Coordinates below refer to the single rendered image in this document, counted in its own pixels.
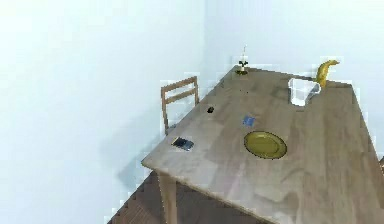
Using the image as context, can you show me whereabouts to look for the white translucent container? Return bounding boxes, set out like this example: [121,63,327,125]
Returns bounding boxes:
[287,77,322,107]

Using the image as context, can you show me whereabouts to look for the dark blue phone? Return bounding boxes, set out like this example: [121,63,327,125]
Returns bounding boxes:
[171,136,195,152]

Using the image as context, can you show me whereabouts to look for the yellow banana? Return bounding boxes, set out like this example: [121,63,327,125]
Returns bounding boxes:
[315,59,341,89]

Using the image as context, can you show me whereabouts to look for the brown wooden chair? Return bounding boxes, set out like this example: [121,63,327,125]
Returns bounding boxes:
[160,75,200,136]

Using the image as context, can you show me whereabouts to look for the olive green plate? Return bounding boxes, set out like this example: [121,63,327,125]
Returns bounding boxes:
[243,130,288,160]

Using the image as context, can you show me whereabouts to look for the small blue card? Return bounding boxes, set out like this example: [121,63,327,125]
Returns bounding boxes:
[242,115,256,128]

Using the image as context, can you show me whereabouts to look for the brown wooden table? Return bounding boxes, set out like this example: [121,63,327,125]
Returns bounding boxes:
[140,65,384,224]

